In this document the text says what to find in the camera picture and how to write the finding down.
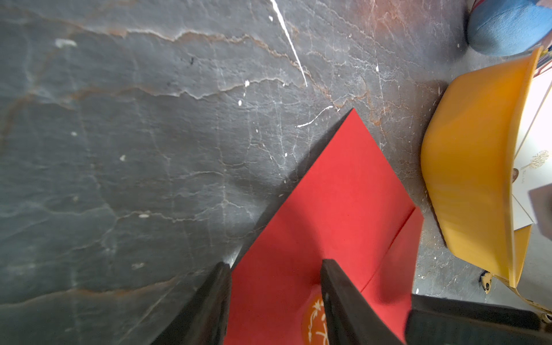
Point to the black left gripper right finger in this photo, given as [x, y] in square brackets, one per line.
[349, 318]

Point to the cream white envelope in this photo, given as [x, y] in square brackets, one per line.
[532, 161]

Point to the plush doll blue pants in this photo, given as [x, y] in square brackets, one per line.
[504, 28]

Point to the yellow plastic storage box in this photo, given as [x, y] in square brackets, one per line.
[467, 162]

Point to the red envelope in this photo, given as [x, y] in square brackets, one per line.
[349, 207]

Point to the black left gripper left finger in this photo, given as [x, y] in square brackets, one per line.
[204, 320]

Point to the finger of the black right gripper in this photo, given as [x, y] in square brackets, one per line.
[445, 321]

